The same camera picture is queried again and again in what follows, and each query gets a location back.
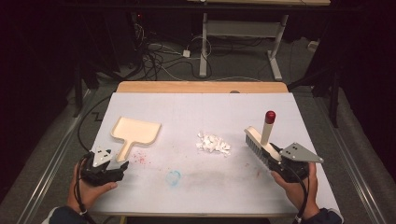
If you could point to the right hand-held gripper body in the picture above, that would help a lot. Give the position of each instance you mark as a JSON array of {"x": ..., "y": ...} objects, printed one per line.
[{"x": 299, "y": 155}]

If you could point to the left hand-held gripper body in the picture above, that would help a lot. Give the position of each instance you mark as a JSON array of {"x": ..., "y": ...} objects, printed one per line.
[{"x": 101, "y": 169}]

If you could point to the cream brush with red tip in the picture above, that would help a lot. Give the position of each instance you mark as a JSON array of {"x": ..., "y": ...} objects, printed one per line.
[{"x": 263, "y": 144}]

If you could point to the cream dustpan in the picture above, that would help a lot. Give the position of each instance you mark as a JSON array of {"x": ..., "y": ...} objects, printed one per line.
[{"x": 137, "y": 132}]

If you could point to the pile of white paper scraps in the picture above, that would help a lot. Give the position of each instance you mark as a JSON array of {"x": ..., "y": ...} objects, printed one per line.
[{"x": 213, "y": 144}]

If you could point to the person's left hand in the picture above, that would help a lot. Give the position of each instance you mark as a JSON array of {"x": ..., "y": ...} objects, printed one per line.
[{"x": 88, "y": 194}]

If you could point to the person's right hand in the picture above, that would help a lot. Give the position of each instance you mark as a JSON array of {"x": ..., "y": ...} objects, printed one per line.
[{"x": 295, "y": 194}]

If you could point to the black stand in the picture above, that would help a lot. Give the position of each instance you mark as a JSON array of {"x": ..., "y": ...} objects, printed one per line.
[
  {"x": 333, "y": 93},
  {"x": 77, "y": 90}
]

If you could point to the white table sheet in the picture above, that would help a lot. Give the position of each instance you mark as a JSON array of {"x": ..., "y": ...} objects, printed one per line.
[{"x": 202, "y": 107}]

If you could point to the wooden table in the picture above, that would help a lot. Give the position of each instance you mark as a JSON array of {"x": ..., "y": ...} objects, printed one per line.
[{"x": 202, "y": 87}]

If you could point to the white power adapter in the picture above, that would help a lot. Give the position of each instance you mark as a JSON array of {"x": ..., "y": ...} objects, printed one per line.
[{"x": 186, "y": 53}]

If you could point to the metal floor rail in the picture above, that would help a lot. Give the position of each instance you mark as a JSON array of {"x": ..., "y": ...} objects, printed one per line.
[
  {"x": 351, "y": 161},
  {"x": 53, "y": 161}
]

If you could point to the white desk frame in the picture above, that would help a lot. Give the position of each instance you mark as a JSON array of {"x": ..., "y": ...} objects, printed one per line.
[{"x": 239, "y": 29}]

